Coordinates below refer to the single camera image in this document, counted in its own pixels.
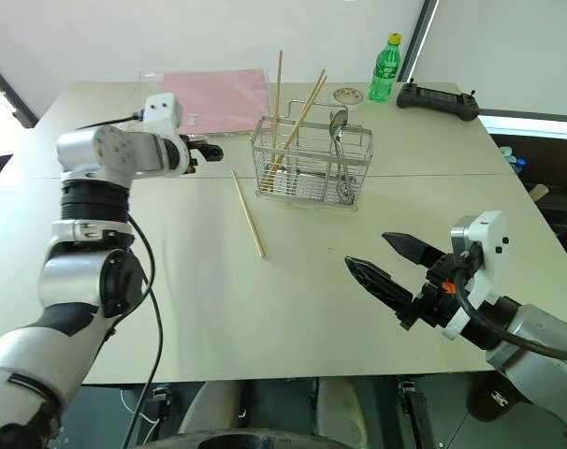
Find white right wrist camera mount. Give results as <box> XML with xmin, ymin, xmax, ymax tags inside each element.
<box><xmin>443</xmin><ymin>210</ymin><xmax>509</xmax><ymax>340</ymax></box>

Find black table leg bracket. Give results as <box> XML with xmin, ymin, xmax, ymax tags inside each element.
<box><xmin>150</xmin><ymin>383</ymin><xmax>172</xmax><ymax>436</ymax></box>
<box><xmin>397</xmin><ymin>379</ymin><xmax>429</xmax><ymax>449</ymax></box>

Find metal spoon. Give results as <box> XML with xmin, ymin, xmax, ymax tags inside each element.
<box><xmin>328</xmin><ymin>108</ymin><xmax>357</xmax><ymax>206</ymax></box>

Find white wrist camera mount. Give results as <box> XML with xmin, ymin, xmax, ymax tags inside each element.
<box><xmin>443</xmin><ymin>210</ymin><xmax>509</xmax><ymax>340</ymax></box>
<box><xmin>141</xmin><ymin>92</ymin><xmax>196</xmax><ymax>175</ymax></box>

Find white rounded shape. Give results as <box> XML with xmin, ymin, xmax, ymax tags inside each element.
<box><xmin>178</xmin><ymin>381</ymin><xmax>243</xmax><ymax>436</ymax></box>
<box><xmin>315</xmin><ymin>377</ymin><xmax>365</xmax><ymax>448</ymax></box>

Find wooden chopstick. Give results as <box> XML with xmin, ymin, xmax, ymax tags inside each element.
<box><xmin>273</xmin><ymin>74</ymin><xmax>329</xmax><ymax>175</ymax></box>
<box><xmin>269</xmin><ymin>68</ymin><xmax>327</xmax><ymax>177</ymax></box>
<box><xmin>263</xmin><ymin>50</ymin><xmax>284</xmax><ymax>192</ymax></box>
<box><xmin>230</xmin><ymin>169</ymin><xmax>268</xmax><ymax>259</ymax></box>

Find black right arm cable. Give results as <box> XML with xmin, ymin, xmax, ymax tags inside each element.
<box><xmin>454</xmin><ymin>268</ymin><xmax>567</xmax><ymax>364</ymax></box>

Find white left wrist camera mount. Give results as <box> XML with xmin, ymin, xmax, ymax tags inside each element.
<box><xmin>141</xmin><ymin>92</ymin><xmax>196</xmax><ymax>175</ymax></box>

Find black remote controller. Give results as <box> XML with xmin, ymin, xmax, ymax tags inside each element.
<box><xmin>395</xmin><ymin>78</ymin><xmax>481</xmax><ymax>122</ymax></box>

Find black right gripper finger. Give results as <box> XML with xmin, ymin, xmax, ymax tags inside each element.
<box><xmin>381</xmin><ymin>231</ymin><xmax>449</xmax><ymax>273</ymax></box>
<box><xmin>343</xmin><ymin>254</ymin><xmax>414</xmax><ymax>320</ymax></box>

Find green plastic bottle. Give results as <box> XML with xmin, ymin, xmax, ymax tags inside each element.
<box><xmin>368</xmin><ymin>32</ymin><xmax>402</xmax><ymax>105</ymax></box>

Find pink plastic folder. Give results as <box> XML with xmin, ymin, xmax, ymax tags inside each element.
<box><xmin>163</xmin><ymin>68</ymin><xmax>271</xmax><ymax>138</ymax></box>

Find small round patterned dish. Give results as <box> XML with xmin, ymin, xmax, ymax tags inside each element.
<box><xmin>331</xmin><ymin>85</ymin><xmax>365</xmax><ymax>108</ymax></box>

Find silver wire basket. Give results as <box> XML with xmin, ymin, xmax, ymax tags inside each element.
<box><xmin>249</xmin><ymin>98</ymin><xmax>374</xmax><ymax>212</ymax></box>

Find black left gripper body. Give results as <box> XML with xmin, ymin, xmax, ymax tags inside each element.
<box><xmin>179</xmin><ymin>133</ymin><xmax>210</xmax><ymax>177</ymax></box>

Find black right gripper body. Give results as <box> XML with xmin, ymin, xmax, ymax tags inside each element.
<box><xmin>398</xmin><ymin>247</ymin><xmax>482</xmax><ymax>331</ymax></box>

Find blue and white bottles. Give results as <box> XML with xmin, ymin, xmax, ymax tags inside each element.
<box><xmin>498</xmin><ymin>146</ymin><xmax>529</xmax><ymax>175</ymax></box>

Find thin white cable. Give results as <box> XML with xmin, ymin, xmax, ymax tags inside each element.
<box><xmin>120</xmin><ymin>386</ymin><xmax>159</xmax><ymax>439</ymax></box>

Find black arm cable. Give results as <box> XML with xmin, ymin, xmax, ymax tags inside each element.
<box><xmin>74</xmin><ymin>109</ymin><xmax>166</xmax><ymax>449</ymax></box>
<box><xmin>454</xmin><ymin>268</ymin><xmax>567</xmax><ymax>364</ymax></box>

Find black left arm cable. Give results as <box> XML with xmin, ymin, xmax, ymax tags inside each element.
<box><xmin>74</xmin><ymin>109</ymin><xmax>166</xmax><ymax>449</ymax></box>

